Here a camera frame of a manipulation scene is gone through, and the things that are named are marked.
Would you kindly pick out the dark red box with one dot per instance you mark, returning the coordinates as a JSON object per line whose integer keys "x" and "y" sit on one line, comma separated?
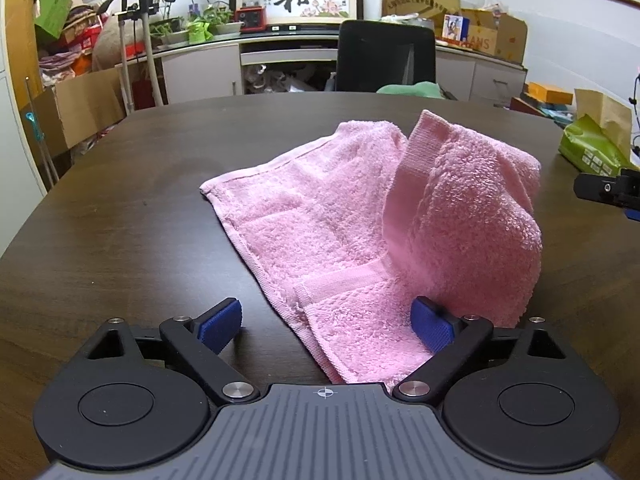
{"x": 527, "y": 106}

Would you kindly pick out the white low cabinet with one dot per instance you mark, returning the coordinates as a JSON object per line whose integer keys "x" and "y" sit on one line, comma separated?
{"x": 200, "y": 75}

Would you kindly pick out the beige metal cabinet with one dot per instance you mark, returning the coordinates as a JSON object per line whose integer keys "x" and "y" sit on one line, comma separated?
{"x": 15, "y": 160}

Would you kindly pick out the black office chair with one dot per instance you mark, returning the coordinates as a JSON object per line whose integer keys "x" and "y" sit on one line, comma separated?
{"x": 385, "y": 55}

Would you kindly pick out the green cloth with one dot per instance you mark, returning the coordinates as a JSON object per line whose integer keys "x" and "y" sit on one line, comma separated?
{"x": 410, "y": 89}

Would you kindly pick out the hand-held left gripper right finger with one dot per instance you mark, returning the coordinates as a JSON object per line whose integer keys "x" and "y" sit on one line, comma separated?
{"x": 431, "y": 324}

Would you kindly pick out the pile of cloths and boxes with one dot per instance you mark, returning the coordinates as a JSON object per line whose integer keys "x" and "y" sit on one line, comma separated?
{"x": 75, "y": 35}

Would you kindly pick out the small blue picture box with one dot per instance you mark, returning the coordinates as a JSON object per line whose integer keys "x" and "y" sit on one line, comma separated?
{"x": 455, "y": 27}

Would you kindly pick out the brown paper bag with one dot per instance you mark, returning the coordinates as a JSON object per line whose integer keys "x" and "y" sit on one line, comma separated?
{"x": 607, "y": 115}

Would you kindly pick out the potted green plant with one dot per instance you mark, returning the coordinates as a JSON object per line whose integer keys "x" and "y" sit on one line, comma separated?
{"x": 215, "y": 12}

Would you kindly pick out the orange box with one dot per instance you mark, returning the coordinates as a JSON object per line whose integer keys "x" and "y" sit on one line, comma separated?
{"x": 550, "y": 94}

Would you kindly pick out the open cardboard box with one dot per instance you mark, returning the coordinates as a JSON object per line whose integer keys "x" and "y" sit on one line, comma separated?
{"x": 80, "y": 110}

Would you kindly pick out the green foil bag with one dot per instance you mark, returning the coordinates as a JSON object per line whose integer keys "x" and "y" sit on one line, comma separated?
{"x": 590, "y": 147}

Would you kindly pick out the green paper bag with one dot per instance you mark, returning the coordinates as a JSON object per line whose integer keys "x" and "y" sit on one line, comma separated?
{"x": 52, "y": 12}

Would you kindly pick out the clear plastic bags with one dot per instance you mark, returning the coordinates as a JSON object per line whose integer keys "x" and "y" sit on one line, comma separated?
{"x": 280, "y": 80}

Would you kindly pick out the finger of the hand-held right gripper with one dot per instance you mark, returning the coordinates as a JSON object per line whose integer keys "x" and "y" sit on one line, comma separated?
{"x": 597, "y": 187}

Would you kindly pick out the printed cardboard box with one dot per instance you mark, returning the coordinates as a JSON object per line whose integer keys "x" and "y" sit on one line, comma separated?
{"x": 500, "y": 35}

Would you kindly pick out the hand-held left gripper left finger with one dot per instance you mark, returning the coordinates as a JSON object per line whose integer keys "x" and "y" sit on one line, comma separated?
{"x": 220, "y": 326}

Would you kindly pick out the metal pole with teal grip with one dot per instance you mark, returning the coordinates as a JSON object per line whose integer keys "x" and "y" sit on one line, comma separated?
{"x": 32, "y": 122}

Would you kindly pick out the brown wooden cupboard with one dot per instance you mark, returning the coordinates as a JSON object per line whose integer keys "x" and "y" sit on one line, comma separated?
{"x": 20, "y": 35}

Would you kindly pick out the pink towel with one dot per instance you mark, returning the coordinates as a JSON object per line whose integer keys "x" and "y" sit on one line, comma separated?
{"x": 325, "y": 210}

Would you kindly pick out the green packet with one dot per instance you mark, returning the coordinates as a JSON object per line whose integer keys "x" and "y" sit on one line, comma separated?
{"x": 201, "y": 31}

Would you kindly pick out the brown cardboard sheet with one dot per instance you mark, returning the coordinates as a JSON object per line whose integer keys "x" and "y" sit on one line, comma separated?
{"x": 420, "y": 2}

